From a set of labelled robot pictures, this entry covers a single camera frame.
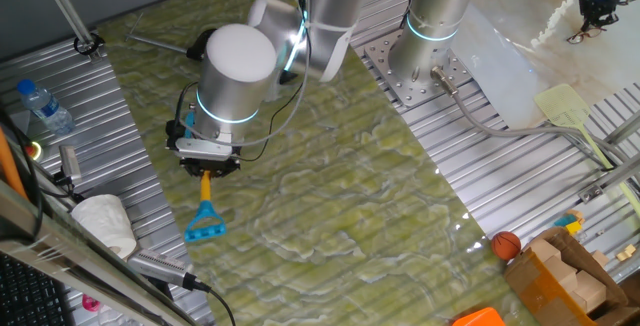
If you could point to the silver grilled camera device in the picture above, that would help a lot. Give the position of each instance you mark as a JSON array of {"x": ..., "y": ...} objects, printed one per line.
[{"x": 157, "y": 265}]

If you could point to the brown cardboard box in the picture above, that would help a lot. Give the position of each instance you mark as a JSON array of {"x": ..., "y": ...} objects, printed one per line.
[{"x": 535, "y": 291}]

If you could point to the yellow fly swatter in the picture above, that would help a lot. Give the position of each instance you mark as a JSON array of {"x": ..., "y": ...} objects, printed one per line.
[{"x": 562, "y": 103}]

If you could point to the plain wooden block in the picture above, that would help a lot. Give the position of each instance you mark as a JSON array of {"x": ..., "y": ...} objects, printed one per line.
[
  {"x": 560, "y": 270},
  {"x": 590, "y": 291},
  {"x": 600, "y": 258},
  {"x": 545, "y": 250}
]

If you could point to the pink small object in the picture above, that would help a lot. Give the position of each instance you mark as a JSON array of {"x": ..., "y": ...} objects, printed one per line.
[{"x": 91, "y": 303}]

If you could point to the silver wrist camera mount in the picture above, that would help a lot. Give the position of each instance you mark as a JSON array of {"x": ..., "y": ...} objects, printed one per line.
[{"x": 205, "y": 150}]

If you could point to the red emergency button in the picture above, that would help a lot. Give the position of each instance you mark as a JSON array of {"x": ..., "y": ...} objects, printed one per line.
[{"x": 33, "y": 152}]

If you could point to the clear water bottle blue cap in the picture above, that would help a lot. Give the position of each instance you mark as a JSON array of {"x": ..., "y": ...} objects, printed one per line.
[{"x": 47, "y": 111}]

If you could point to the black keyboard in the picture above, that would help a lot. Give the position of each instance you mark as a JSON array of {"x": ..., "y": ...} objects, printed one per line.
[{"x": 27, "y": 296}]

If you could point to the teal toy block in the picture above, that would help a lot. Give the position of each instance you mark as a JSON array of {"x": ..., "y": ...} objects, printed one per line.
[{"x": 564, "y": 221}]

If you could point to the aluminium frame bar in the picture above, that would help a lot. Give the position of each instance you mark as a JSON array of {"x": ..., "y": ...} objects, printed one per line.
[{"x": 60, "y": 251}]

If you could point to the dark rimmed eyeglasses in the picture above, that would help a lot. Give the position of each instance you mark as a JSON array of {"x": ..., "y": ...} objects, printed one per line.
[{"x": 575, "y": 37}]

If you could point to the small silver camera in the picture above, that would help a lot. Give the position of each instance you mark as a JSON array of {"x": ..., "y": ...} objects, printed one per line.
[{"x": 70, "y": 163}]

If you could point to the blue and yellow toy shovel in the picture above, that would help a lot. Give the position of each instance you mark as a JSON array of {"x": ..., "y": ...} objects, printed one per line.
[{"x": 205, "y": 216}]

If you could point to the orange pole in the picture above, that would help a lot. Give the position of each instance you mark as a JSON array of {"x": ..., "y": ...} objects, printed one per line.
[{"x": 9, "y": 166}]

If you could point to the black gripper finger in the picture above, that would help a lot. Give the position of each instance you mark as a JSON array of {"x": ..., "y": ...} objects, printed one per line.
[
  {"x": 218, "y": 174},
  {"x": 195, "y": 173}
]

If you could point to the black C-clamp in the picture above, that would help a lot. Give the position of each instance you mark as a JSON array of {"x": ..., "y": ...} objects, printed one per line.
[{"x": 197, "y": 48}]

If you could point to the aluminium profile bar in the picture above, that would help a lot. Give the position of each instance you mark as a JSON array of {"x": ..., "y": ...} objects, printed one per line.
[
  {"x": 620, "y": 171},
  {"x": 625, "y": 128}
]

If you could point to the white marble pattern sheet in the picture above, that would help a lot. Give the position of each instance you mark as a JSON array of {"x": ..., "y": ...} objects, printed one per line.
[{"x": 510, "y": 56}]

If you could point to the yellow toy block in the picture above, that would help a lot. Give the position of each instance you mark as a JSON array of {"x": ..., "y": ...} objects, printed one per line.
[{"x": 574, "y": 227}]

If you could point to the white toilet paper roll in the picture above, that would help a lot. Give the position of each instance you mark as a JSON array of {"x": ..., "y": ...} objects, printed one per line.
[{"x": 105, "y": 221}]

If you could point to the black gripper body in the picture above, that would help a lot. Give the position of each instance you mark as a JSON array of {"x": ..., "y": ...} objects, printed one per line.
[{"x": 210, "y": 166}]

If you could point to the orange plastic container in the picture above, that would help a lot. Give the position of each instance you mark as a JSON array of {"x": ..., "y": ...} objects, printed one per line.
[{"x": 477, "y": 318}]

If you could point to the small pale wooden block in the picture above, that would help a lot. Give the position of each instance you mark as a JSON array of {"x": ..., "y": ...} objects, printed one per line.
[{"x": 626, "y": 252}]

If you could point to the metal tripod pole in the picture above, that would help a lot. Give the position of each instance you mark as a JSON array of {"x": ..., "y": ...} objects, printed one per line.
[{"x": 65, "y": 8}]

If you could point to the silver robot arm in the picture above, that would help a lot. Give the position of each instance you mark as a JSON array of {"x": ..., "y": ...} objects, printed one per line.
[{"x": 230, "y": 86}]

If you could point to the small toy basketball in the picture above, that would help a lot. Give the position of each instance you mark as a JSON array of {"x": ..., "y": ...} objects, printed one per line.
[{"x": 506, "y": 246}]

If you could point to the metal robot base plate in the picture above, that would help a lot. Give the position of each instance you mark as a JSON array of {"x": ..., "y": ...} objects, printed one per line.
[{"x": 400, "y": 88}]

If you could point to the green marble pattern mat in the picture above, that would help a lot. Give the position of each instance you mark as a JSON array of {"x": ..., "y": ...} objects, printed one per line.
[{"x": 350, "y": 266}]

